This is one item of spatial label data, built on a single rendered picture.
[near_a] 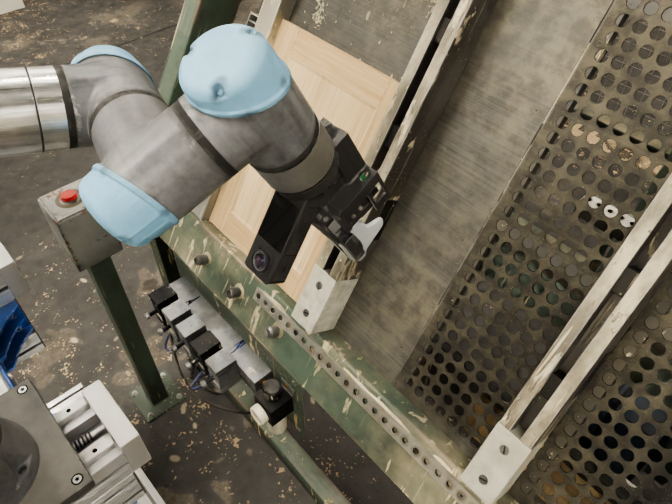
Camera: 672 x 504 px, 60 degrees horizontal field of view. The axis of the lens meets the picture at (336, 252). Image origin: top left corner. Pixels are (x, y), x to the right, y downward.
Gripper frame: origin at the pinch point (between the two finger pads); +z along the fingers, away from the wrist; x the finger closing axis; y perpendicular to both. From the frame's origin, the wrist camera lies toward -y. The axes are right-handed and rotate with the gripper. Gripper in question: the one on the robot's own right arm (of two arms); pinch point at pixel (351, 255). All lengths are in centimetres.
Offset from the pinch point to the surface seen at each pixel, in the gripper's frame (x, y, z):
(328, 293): 16.5, -5.2, 32.5
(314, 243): 28.3, 0.6, 35.7
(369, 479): 12, -40, 127
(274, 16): 59, 30, 16
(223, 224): 54, -9, 41
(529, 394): -22.6, 2.9, 27.4
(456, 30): 16.3, 38.3, 7.1
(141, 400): 85, -76, 108
